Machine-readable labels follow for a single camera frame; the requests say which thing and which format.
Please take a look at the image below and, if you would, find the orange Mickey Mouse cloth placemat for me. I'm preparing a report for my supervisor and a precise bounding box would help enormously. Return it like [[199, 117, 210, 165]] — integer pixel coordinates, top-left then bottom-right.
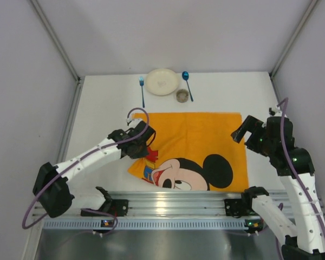
[[128, 112, 249, 192]]

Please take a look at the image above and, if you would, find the small speckled stone cup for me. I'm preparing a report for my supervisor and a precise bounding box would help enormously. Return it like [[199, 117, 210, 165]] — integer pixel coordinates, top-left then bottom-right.
[[175, 89, 189, 103]]

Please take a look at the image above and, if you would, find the cream round plate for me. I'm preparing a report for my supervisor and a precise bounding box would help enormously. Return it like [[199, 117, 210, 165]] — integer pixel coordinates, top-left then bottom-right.
[[145, 68, 180, 96]]

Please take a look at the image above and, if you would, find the blue metallic spoon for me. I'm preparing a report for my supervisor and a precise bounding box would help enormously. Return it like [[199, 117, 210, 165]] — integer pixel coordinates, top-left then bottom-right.
[[182, 71, 194, 102]]

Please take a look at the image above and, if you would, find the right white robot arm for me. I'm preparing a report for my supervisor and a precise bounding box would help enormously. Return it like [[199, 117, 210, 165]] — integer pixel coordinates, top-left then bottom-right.
[[231, 115, 325, 259]]

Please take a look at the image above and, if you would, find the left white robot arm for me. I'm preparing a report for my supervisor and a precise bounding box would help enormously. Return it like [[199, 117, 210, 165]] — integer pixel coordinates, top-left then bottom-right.
[[33, 120, 156, 218]]

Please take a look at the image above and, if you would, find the blue metallic fork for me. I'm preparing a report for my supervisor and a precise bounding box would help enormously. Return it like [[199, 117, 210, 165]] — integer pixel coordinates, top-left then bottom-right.
[[139, 76, 145, 108]]

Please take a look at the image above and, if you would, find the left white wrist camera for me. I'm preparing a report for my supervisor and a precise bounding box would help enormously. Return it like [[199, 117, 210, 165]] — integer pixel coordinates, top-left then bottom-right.
[[127, 118, 142, 128]]

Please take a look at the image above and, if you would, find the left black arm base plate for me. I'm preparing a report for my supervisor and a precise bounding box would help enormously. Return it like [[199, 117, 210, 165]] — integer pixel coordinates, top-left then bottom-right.
[[81, 199, 129, 217]]

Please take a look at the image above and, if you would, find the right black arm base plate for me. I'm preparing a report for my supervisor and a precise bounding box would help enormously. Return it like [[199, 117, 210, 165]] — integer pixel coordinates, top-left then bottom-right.
[[224, 199, 253, 218]]

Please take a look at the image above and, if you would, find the aluminium mounting rail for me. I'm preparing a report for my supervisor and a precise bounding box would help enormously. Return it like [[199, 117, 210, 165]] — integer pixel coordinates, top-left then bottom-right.
[[32, 191, 325, 219]]

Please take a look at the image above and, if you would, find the slotted grey cable duct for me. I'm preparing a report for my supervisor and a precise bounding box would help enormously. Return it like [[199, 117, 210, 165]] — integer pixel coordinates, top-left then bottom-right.
[[43, 218, 263, 230]]

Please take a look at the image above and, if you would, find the right aluminium frame post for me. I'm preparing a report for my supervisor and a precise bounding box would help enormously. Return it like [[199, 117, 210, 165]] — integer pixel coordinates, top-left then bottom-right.
[[269, 0, 321, 80]]

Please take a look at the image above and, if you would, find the aluminium frame post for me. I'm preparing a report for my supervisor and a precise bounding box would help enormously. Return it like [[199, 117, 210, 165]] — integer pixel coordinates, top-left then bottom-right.
[[27, 0, 81, 82], [269, 0, 321, 80]]

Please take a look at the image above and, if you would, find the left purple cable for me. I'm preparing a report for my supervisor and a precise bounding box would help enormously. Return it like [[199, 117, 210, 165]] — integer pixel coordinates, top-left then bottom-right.
[[22, 107, 150, 236]]

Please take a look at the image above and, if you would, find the left aluminium frame post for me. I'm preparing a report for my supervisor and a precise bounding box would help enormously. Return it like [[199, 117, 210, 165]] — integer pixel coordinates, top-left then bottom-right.
[[27, 0, 81, 82]]

